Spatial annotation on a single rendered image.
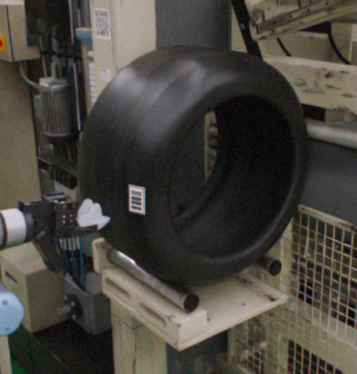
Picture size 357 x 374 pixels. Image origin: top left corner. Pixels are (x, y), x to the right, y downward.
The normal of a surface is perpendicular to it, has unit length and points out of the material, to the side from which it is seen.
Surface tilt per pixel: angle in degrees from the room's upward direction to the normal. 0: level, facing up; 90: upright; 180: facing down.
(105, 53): 90
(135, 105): 47
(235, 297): 0
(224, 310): 0
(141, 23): 90
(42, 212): 90
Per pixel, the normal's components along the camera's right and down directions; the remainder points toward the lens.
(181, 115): 0.49, 0.16
